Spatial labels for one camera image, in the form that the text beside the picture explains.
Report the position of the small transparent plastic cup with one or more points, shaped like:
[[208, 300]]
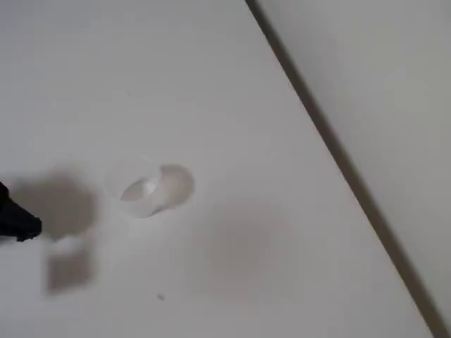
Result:
[[148, 190]]

